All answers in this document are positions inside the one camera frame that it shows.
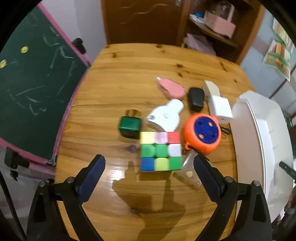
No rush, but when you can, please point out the clear plastic cartoon case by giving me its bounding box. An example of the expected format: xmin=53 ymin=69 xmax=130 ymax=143
xmin=181 ymin=150 xmax=202 ymax=187

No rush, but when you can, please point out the multicolour puzzle cube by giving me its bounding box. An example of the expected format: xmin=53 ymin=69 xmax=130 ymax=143
xmin=140 ymin=132 xmax=183 ymax=172

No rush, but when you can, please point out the green bottle with gold cap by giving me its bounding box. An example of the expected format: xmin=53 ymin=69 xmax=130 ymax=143
xmin=118 ymin=109 xmax=142 ymax=140

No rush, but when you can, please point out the white plastic bin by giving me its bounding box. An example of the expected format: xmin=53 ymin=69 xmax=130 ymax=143
xmin=230 ymin=90 xmax=293 ymax=220

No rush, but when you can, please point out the white power adapter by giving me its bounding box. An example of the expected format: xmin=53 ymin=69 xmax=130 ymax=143
xmin=208 ymin=95 xmax=233 ymax=124

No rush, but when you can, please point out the orange and blue round reel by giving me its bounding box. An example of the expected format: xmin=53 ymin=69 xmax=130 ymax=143
xmin=183 ymin=113 xmax=221 ymax=154

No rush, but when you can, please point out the cream white small box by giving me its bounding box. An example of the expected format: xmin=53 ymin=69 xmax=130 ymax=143
xmin=202 ymin=80 xmax=220 ymax=97

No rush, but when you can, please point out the black power adapter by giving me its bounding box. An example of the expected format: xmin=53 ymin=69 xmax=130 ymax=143
xmin=187 ymin=87 xmax=205 ymax=112

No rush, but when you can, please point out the white plastic bottle-shaped holder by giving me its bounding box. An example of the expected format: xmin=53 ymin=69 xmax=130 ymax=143
xmin=146 ymin=99 xmax=184 ymax=132

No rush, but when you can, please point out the pink oval case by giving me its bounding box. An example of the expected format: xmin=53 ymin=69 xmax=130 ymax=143
xmin=156 ymin=77 xmax=186 ymax=100

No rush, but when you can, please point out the wooden shelf unit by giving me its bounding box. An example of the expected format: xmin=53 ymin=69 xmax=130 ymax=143
xmin=176 ymin=1 xmax=266 ymax=64

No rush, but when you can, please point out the pink storage basket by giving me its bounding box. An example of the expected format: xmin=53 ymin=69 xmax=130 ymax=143
xmin=204 ymin=1 xmax=236 ymax=39

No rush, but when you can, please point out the brown wooden door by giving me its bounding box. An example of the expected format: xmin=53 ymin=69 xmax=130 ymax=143
xmin=101 ymin=1 xmax=190 ymax=45

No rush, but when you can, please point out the fruit wall poster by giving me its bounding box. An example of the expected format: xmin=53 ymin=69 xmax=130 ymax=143
xmin=263 ymin=18 xmax=295 ymax=81

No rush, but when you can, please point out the green chalkboard with pink frame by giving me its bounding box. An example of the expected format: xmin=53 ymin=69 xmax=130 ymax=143
xmin=1 ymin=4 xmax=88 ymax=165

